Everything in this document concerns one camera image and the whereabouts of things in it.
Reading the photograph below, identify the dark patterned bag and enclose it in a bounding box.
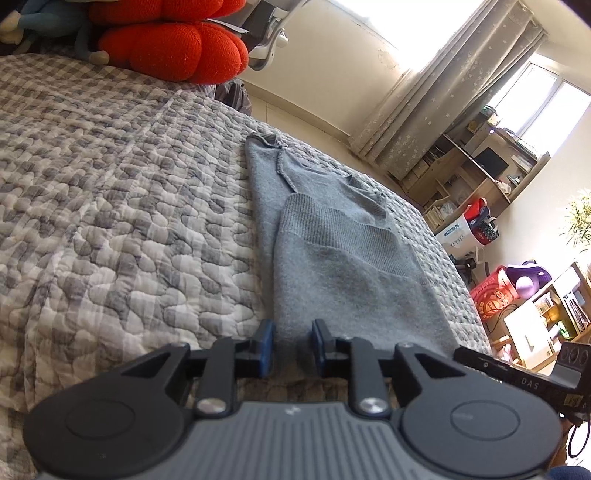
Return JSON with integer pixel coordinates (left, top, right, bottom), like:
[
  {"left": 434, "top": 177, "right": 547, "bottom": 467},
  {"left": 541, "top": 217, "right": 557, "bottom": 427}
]
[{"left": 471, "top": 217, "right": 502, "bottom": 246}]

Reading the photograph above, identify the person's leg in jeans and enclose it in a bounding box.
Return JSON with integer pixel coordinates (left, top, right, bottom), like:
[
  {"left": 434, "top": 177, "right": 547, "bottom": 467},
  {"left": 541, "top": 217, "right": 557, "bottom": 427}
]
[{"left": 549, "top": 466, "right": 591, "bottom": 480}]

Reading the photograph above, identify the grey star curtain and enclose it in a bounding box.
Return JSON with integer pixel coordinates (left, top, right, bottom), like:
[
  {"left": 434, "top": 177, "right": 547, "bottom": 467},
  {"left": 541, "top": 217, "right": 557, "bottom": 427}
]
[{"left": 348, "top": 0, "right": 548, "bottom": 182}]

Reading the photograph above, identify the red bag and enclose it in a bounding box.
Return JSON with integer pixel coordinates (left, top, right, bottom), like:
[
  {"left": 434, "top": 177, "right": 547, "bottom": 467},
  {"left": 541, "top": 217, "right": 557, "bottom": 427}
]
[
  {"left": 470, "top": 265, "right": 518, "bottom": 322},
  {"left": 463, "top": 198, "right": 488, "bottom": 223}
]

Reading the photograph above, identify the red plush cushion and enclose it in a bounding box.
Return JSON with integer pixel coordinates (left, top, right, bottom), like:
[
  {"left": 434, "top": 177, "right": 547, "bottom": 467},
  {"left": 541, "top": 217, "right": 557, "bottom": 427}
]
[{"left": 88, "top": 0, "right": 250, "bottom": 85}]

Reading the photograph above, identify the wooden storage shelf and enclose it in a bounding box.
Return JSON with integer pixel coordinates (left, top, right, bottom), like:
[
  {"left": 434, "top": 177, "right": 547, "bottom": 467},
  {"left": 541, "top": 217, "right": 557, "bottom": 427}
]
[{"left": 492, "top": 261, "right": 591, "bottom": 370}]

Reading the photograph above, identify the green potted plant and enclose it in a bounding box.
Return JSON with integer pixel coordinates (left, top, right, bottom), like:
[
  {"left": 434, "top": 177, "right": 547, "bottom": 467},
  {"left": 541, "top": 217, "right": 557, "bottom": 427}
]
[{"left": 558, "top": 187, "right": 591, "bottom": 253}]

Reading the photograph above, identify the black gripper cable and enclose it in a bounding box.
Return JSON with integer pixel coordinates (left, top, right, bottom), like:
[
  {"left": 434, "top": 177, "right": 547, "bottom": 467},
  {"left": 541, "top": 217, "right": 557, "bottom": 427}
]
[{"left": 566, "top": 411, "right": 591, "bottom": 460}]

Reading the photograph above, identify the wooden desk with hutch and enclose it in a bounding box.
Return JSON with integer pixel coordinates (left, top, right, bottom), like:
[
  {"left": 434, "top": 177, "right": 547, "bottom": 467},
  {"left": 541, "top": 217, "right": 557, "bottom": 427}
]
[{"left": 399, "top": 106, "right": 550, "bottom": 228}]

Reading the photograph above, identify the grey checked quilted blanket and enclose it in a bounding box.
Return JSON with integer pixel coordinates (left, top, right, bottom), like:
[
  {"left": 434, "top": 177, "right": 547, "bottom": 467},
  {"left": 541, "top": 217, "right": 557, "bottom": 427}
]
[{"left": 0, "top": 53, "right": 490, "bottom": 480}]

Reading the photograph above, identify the large bright window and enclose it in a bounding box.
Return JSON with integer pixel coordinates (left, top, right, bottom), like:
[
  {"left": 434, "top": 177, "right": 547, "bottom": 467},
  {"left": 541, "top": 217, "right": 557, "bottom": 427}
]
[{"left": 323, "top": 0, "right": 485, "bottom": 75}]

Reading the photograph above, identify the white mesh office chair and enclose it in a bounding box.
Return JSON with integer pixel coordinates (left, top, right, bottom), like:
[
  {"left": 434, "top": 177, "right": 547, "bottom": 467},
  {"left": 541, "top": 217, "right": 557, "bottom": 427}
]
[{"left": 235, "top": 0, "right": 324, "bottom": 71}]

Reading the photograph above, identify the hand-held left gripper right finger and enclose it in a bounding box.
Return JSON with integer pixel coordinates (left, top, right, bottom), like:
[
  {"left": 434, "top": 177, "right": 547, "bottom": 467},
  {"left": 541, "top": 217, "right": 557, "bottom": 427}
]
[{"left": 311, "top": 318, "right": 468, "bottom": 415}]

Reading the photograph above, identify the purple bag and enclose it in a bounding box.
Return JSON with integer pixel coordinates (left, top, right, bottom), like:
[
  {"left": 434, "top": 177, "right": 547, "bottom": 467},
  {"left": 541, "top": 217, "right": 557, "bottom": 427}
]
[{"left": 505, "top": 260, "right": 553, "bottom": 299}]

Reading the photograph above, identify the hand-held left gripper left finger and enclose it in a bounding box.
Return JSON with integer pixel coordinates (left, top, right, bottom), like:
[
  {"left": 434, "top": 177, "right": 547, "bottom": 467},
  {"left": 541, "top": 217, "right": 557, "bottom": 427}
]
[{"left": 121, "top": 320, "right": 277, "bottom": 414}]

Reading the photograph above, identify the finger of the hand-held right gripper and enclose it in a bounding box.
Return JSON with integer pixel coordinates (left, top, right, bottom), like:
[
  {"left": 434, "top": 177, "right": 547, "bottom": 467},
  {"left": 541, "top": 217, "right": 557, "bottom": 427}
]
[{"left": 453, "top": 344, "right": 519, "bottom": 385}]

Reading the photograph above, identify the wooden file rack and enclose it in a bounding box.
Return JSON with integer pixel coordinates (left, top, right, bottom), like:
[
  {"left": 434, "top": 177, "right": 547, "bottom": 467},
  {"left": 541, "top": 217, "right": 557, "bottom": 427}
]
[{"left": 422, "top": 196, "right": 458, "bottom": 227}]

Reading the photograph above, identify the black laptop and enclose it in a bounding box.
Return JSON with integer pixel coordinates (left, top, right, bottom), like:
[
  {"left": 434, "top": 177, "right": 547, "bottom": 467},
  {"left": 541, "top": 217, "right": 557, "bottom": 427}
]
[{"left": 475, "top": 147, "right": 505, "bottom": 177}]

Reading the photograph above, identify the dark grey cloth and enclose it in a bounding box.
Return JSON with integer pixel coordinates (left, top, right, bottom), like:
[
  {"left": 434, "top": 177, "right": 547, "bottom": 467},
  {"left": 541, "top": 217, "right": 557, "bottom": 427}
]
[{"left": 215, "top": 78, "right": 252, "bottom": 116}]

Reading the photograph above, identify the white framed window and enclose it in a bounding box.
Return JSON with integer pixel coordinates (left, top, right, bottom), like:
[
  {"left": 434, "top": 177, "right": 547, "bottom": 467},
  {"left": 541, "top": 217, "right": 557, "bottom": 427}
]
[{"left": 487, "top": 62, "right": 591, "bottom": 160}]

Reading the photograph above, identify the blue plush toy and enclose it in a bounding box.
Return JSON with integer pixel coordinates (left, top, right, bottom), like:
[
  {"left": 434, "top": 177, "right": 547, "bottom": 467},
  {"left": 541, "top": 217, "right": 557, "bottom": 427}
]
[{"left": 0, "top": 0, "right": 110, "bottom": 65}]

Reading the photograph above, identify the grey knit sweater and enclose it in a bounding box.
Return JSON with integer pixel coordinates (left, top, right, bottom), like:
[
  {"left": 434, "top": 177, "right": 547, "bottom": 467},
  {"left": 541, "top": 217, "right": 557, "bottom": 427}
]
[{"left": 245, "top": 133, "right": 460, "bottom": 356}]

